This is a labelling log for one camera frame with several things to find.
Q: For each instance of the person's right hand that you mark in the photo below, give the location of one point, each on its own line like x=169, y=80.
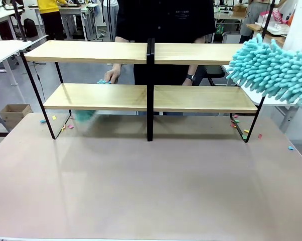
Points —
x=113, y=75

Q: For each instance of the person's left hand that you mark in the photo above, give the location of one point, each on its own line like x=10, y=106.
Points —
x=187, y=82

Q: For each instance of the pink paper scrap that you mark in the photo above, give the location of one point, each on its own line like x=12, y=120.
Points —
x=70, y=126

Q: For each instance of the black wrist watch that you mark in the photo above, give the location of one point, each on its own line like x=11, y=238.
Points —
x=191, y=77

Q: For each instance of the black chair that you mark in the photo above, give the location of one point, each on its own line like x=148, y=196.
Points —
x=215, y=71

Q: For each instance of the person in grey trousers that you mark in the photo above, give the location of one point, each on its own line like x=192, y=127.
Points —
x=111, y=15

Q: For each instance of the grey metal cabinet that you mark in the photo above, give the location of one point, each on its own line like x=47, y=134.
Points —
x=232, y=37

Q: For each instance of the grey background desk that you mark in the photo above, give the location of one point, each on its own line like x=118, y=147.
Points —
x=73, y=11

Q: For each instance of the light wooden desk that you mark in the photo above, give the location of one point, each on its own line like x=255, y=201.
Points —
x=252, y=26

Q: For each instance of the person in yellow jacket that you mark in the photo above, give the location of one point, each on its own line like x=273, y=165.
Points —
x=49, y=6

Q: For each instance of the person in grey clothes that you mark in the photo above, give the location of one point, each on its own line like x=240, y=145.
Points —
x=253, y=15

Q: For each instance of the black backpack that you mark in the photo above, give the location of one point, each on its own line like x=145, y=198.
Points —
x=30, y=27

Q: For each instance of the black stand pole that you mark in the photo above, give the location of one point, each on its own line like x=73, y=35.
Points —
x=267, y=22
x=18, y=22

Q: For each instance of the brown cardboard box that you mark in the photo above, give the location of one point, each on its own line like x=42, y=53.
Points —
x=14, y=115

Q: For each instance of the large white table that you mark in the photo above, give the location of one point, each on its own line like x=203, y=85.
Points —
x=290, y=119

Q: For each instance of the white table with grey legs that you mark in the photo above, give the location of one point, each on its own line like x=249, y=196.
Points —
x=5, y=47

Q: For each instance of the pink printed bag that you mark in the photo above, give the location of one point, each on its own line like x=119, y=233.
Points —
x=277, y=15

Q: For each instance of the white background workbench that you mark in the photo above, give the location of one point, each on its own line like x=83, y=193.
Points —
x=0, y=17

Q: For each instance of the wood two-tier shelf black frame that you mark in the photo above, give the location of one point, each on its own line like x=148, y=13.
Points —
x=90, y=52
x=198, y=54

